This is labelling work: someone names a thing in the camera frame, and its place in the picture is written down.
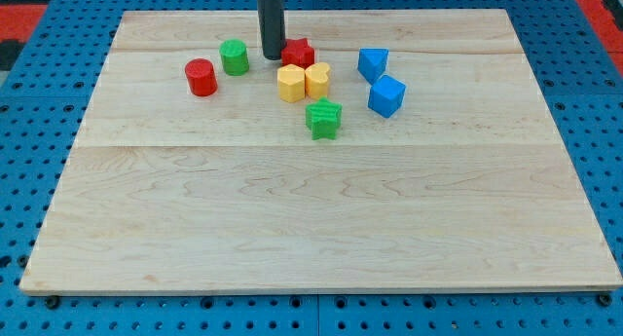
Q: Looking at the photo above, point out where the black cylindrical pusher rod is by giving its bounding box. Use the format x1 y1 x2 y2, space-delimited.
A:
257 0 286 60

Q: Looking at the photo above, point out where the yellow hexagon block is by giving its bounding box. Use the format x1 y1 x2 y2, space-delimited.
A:
277 64 306 103

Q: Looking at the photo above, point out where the yellow heart block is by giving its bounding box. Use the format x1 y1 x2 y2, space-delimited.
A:
305 62 331 100

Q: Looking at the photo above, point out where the red star block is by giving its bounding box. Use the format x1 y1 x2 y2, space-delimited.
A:
281 38 315 69

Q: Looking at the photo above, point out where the green cylinder block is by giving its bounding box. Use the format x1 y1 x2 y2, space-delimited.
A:
219 39 249 76

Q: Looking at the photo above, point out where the red cylinder block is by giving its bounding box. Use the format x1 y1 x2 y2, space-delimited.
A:
184 58 218 96

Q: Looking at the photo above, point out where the blue triangle block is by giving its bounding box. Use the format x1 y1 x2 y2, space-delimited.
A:
357 48 389 84

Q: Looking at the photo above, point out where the green star block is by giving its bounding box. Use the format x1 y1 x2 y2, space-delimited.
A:
306 97 343 140

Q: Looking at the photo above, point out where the blue cube block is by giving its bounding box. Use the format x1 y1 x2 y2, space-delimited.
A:
367 75 407 119

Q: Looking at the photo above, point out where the light wooden board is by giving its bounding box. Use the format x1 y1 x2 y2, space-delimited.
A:
19 9 622 296

